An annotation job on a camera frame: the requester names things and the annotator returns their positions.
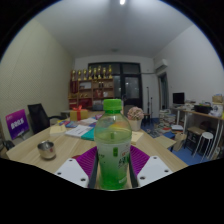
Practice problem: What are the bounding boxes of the green-capped clear drink bottle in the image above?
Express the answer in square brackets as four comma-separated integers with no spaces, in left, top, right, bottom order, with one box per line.
[93,98,133,191]

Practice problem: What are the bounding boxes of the pink flowers in white pot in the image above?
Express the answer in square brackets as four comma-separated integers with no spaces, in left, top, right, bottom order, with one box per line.
[126,106,145,132]

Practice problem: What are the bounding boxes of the yellow gift box red ribbon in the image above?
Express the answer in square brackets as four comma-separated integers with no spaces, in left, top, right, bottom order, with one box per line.
[69,105,90,122]

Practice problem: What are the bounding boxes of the open white book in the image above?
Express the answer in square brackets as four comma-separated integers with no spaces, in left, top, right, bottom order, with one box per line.
[64,124,94,139]

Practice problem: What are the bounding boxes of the wooden shelf unit with trophies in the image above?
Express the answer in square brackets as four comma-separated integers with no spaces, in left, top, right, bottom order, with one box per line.
[67,64,115,111]

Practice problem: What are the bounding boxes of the purple sign board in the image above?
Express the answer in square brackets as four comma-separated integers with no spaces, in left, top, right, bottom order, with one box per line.
[4,108,30,141]

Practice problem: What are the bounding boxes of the yellow notepad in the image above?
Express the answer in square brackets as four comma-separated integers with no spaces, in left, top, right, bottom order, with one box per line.
[130,130,145,146]

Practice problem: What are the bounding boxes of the black framed glass door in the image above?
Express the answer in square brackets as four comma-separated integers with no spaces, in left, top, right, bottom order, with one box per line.
[87,62,144,110]

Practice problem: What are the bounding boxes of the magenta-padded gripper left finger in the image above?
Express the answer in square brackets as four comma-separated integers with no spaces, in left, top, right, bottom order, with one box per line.
[54,145,100,190]

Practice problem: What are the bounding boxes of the black box on desk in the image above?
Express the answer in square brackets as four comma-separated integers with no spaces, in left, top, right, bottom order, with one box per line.
[193,104,214,115]

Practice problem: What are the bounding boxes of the black computer monitor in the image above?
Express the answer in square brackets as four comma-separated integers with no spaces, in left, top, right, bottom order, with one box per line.
[172,92,186,106]

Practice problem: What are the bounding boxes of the wooden side desk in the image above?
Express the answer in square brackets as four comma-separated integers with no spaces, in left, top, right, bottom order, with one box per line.
[171,105,224,161]

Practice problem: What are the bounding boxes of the white wall air conditioner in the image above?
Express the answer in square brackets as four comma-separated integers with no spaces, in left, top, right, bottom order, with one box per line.
[154,58,169,74]

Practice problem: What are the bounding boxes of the brown wooden stool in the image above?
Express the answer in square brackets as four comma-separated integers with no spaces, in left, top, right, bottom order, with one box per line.
[183,125,205,153]

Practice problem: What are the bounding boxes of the black office chair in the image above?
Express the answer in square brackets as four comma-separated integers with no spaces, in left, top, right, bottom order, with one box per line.
[27,103,68,135]

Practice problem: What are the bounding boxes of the small steel cup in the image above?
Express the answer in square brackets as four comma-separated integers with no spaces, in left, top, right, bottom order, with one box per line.
[36,140,57,160]

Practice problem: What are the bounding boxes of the white round stool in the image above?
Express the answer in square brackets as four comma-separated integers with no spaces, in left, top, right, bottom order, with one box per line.
[193,131,215,158]

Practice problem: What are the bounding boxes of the stack of books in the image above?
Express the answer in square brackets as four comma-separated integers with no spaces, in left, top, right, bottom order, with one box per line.
[158,109,177,130]

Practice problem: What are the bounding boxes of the teal book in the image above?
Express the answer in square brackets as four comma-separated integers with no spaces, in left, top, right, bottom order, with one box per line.
[80,127,97,142]

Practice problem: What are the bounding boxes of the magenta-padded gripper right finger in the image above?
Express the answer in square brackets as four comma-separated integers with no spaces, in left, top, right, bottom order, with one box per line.
[128,145,174,189]

